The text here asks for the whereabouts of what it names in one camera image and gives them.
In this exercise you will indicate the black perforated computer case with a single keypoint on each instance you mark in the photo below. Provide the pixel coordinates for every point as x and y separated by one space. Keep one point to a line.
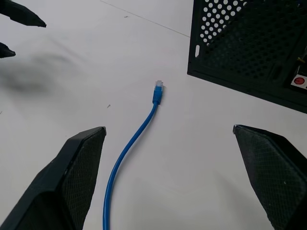
249 48

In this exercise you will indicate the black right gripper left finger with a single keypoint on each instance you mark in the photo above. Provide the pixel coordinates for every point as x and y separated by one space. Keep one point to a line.
60 182

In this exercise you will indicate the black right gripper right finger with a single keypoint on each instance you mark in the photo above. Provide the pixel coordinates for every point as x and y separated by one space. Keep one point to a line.
275 172

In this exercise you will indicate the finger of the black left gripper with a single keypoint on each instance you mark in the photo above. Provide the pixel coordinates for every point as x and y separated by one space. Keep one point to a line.
6 51
20 13

